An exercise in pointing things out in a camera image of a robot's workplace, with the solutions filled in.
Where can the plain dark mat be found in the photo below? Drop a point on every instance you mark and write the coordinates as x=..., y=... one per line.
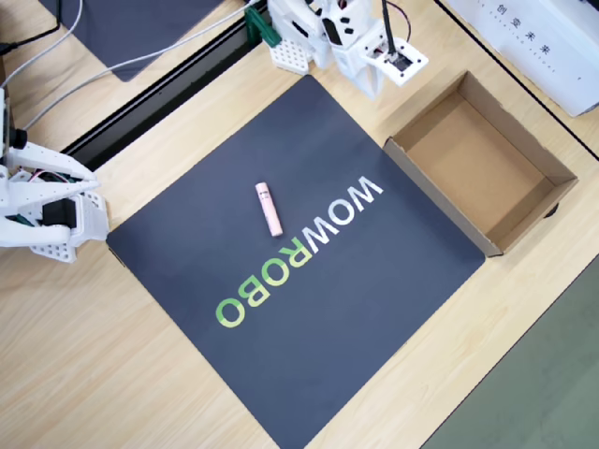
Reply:
x=140, y=33

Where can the long white printed box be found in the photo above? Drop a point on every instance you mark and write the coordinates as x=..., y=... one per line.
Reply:
x=529, y=42

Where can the green table clamp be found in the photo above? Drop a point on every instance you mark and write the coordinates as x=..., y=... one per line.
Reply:
x=262, y=25

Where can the dark WOWROBO printed mat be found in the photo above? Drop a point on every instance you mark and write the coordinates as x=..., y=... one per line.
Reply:
x=327, y=327

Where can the white gripper camera mount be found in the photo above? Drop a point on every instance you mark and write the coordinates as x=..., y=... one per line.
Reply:
x=7, y=121
x=404, y=63

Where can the black table edge rail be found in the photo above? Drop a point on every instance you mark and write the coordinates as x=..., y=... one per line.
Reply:
x=164, y=93

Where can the small black round object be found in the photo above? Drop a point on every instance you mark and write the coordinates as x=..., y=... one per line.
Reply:
x=552, y=212

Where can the pink tube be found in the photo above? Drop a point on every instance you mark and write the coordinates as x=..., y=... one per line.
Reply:
x=268, y=208

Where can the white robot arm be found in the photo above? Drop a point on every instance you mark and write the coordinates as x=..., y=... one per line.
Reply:
x=51, y=236
x=295, y=23

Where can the open brown cardboard tray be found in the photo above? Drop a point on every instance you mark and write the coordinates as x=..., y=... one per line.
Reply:
x=468, y=154

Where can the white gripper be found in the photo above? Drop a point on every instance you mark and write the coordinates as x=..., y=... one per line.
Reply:
x=372, y=80
x=60, y=214

